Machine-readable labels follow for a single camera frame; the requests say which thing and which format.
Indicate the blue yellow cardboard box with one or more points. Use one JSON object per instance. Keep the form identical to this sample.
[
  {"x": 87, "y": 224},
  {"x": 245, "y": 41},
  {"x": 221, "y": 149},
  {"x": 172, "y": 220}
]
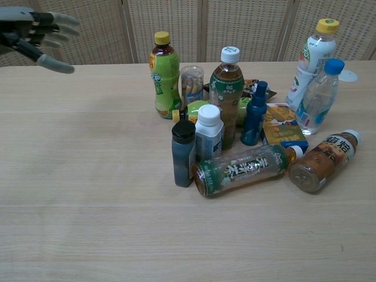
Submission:
[{"x": 283, "y": 127}]

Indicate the perforated folding screen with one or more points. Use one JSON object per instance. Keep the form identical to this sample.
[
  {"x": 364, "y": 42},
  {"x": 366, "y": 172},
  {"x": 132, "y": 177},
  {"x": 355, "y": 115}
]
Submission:
[{"x": 188, "y": 29}]

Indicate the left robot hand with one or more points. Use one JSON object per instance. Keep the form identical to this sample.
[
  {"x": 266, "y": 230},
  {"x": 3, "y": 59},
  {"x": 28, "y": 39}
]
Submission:
[{"x": 35, "y": 25}]

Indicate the green tea bottle white cap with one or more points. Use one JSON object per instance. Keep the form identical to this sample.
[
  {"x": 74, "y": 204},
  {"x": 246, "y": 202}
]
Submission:
[
  {"x": 227, "y": 94},
  {"x": 241, "y": 170}
]

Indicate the brown drink bottle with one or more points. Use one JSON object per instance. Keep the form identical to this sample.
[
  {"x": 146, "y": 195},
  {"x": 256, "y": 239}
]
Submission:
[{"x": 323, "y": 163}]

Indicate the white milk bottle blue label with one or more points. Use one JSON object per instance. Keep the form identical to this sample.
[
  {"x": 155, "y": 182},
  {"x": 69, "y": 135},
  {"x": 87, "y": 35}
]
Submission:
[{"x": 209, "y": 133}]

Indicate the white drink bottle yellow cap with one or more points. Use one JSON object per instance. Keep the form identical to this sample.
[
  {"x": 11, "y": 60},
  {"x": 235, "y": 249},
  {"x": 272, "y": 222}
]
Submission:
[{"x": 311, "y": 61}]

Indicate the dark blue spray bottle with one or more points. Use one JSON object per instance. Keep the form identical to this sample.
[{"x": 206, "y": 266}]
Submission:
[{"x": 254, "y": 117}]

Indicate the dark snack packet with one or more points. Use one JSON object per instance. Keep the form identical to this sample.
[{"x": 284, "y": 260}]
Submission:
[{"x": 252, "y": 86}]

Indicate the clear water bottle blue cap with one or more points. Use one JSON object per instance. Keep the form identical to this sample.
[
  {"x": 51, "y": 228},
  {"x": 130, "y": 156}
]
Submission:
[{"x": 318, "y": 100}]

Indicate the white round disc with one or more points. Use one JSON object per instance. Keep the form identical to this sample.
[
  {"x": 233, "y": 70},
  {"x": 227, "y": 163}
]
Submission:
[{"x": 348, "y": 77}]

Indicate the dark bottle black cap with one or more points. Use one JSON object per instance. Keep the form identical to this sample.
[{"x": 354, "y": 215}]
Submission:
[{"x": 183, "y": 155}]

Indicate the clear biscuit stick jar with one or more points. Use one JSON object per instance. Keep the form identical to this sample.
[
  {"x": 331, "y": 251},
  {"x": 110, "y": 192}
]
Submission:
[{"x": 192, "y": 83}]

